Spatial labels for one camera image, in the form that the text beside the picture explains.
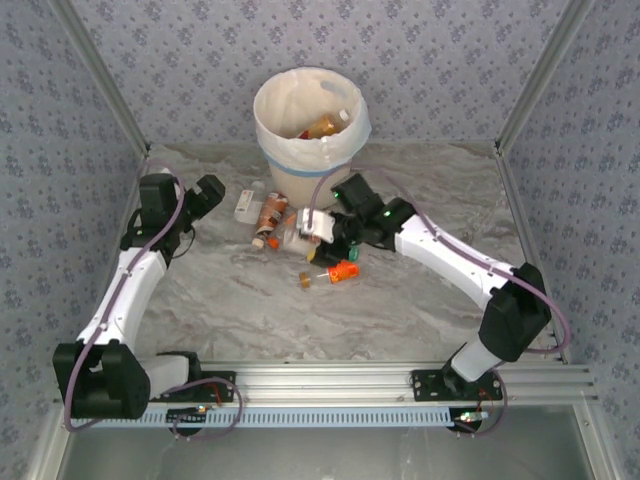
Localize aluminium frame post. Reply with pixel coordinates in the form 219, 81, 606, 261
494, 0, 597, 154
49, 0, 152, 156

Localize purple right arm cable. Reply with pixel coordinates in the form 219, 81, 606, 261
305, 164, 572, 439

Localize orange label white cap bottle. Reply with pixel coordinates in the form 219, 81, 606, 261
314, 261, 361, 286

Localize clear bottle orange label cap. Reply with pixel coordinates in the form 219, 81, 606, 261
268, 212, 301, 250

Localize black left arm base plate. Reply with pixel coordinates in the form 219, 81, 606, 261
149, 368, 237, 402

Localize brown orange label bottle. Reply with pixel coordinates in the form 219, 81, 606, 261
252, 192, 290, 250

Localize aluminium side rail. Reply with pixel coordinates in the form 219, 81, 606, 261
494, 144, 574, 364
87, 147, 152, 331

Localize cream plastic bin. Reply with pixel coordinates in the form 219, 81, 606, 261
267, 154, 354, 210

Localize clear bottle white red label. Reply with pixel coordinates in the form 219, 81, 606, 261
233, 180, 266, 225

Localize slotted pale blue cable duct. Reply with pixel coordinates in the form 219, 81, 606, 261
139, 407, 457, 430

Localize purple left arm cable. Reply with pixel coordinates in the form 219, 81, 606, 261
63, 160, 245, 442

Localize white lined trash bin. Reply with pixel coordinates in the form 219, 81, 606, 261
252, 67, 372, 179

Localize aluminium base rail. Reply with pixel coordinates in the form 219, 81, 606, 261
54, 363, 599, 407

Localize small circuit board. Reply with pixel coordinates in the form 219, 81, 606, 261
167, 405, 209, 425
452, 408, 489, 432

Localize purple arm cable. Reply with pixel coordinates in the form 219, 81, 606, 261
63, 160, 245, 442
305, 164, 572, 439

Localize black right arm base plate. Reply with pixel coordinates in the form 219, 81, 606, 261
409, 368, 504, 402

